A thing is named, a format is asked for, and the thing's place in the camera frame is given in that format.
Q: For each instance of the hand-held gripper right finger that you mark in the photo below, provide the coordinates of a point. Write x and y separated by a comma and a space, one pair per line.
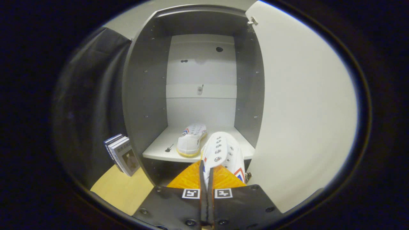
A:
243, 204

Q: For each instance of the metal door hinge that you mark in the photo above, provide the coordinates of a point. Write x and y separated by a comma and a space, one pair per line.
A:
252, 21
248, 177

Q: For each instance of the grey shoe cabinet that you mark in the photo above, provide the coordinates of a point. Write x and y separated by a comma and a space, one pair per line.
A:
143, 95

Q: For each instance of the grey cover book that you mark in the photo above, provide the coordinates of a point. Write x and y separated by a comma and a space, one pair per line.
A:
127, 158

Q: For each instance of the white canvas shoe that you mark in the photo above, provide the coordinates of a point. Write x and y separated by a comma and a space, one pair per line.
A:
223, 150
190, 140

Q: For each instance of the white shoe cabinet door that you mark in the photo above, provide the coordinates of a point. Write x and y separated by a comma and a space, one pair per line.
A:
303, 111

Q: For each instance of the black backdrop cloth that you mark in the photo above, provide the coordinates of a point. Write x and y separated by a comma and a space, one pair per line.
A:
89, 95

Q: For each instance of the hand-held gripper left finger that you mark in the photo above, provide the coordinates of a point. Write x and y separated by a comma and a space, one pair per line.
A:
174, 204

